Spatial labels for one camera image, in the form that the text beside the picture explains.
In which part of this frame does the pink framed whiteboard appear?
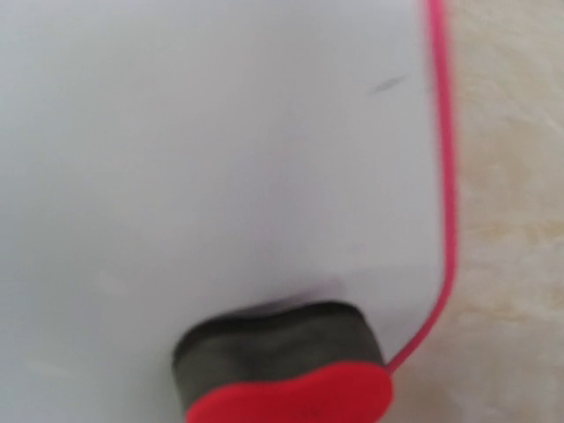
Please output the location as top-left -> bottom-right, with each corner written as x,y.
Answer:
1,1 -> 457,422

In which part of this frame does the red whiteboard eraser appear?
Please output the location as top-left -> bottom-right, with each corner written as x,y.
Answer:
172,301 -> 394,423

